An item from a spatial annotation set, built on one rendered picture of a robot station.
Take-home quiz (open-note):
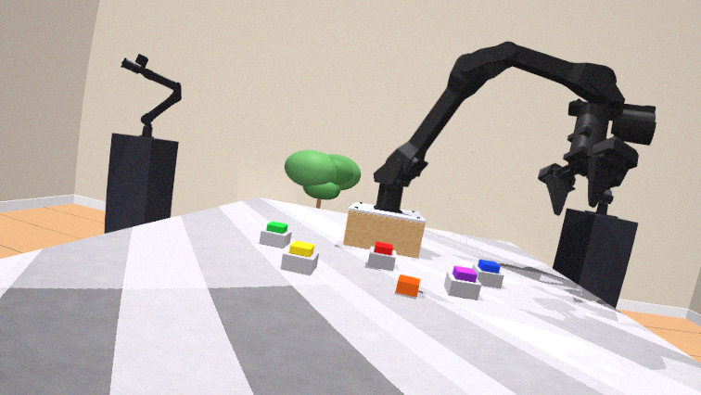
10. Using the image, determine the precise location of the red button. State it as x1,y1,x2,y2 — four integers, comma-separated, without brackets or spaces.
367,242,396,271

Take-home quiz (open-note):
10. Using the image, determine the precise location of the purple button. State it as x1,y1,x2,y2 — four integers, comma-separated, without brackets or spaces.
444,266,481,299

